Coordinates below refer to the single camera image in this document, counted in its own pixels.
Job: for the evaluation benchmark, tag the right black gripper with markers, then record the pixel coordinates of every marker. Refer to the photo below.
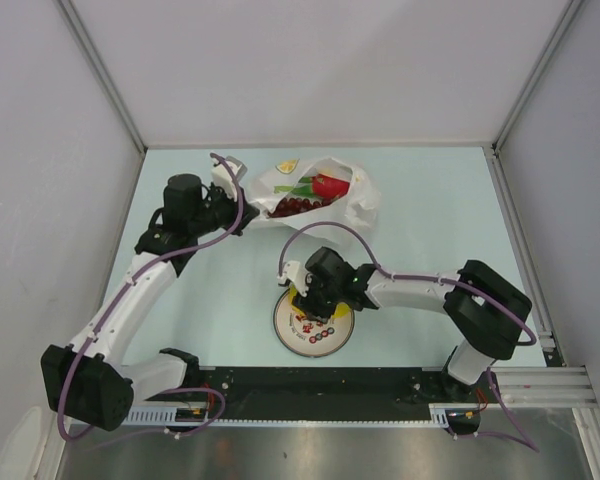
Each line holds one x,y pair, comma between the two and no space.
312,311

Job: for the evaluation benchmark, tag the round printed plate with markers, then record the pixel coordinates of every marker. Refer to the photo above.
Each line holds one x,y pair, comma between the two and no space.
306,338

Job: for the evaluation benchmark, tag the red fake dragon fruit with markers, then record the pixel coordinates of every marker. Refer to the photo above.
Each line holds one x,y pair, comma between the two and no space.
316,186

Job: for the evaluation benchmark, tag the left aluminium frame post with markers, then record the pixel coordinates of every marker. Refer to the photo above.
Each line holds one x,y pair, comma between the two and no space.
94,60

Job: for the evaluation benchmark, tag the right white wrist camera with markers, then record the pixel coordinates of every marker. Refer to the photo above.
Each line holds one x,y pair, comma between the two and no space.
294,273

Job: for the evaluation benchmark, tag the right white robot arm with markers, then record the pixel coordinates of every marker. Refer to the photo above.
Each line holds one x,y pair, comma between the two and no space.
488,311

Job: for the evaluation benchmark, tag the aluminium frame post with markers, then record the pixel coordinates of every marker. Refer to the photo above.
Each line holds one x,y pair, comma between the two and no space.
558,34
94,60

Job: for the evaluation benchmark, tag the aluminium front rail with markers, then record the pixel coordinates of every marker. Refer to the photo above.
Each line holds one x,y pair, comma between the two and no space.
545,390

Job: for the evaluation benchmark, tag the right aluminium frame post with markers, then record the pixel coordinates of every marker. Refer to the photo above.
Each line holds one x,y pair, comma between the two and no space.
558,34

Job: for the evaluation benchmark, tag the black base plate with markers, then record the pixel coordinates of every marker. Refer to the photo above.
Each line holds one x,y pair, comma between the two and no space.
343,394

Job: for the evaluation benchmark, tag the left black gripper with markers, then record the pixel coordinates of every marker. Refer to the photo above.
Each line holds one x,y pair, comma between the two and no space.
218,192

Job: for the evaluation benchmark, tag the white plastic bag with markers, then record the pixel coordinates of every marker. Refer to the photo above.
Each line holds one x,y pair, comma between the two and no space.
358,209

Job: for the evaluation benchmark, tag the dark red fake fruit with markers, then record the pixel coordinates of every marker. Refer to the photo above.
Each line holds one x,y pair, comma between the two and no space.
291,206

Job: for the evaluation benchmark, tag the yellow fake banana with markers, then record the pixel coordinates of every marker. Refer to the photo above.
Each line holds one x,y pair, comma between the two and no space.
340,311

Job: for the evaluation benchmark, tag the white slotted cable duct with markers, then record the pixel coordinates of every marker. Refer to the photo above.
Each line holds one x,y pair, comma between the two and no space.
165,416

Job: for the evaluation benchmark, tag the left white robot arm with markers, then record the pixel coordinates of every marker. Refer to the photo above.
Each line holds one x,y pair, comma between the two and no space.
172,237

